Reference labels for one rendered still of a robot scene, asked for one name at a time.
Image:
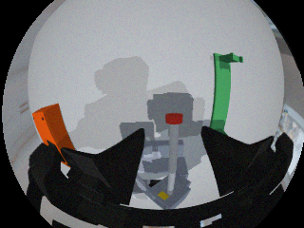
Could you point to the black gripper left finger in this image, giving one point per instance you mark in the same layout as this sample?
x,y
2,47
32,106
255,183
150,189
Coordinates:
x,y
117,166

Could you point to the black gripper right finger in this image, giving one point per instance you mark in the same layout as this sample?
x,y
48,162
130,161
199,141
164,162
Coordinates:
x,y
230,158

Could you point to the grey pin with red head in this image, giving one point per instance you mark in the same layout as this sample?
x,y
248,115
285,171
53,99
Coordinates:
x,y
173,120

